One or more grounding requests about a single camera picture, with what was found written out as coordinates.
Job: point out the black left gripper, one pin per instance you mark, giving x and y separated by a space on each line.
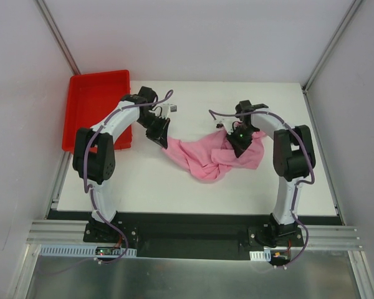
156 127

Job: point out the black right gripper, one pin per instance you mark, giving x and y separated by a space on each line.
241 142

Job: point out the pink t shirt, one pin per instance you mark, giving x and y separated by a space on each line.
210 158

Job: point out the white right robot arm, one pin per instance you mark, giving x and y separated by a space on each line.
293 161

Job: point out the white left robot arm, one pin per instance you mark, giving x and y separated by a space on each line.
94 155

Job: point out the red plastic bin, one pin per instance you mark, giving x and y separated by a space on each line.
90 98

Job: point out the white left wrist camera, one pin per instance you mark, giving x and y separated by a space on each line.
164 110

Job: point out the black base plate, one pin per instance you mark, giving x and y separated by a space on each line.
192 236

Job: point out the right white cable duct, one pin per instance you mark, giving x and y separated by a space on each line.
260 256

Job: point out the white cable duct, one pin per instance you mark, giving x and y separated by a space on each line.
260 256
85 251

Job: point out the left aluminium corner post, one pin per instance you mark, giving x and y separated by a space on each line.
57 35

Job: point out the left white cable duct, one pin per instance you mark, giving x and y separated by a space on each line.
85 251

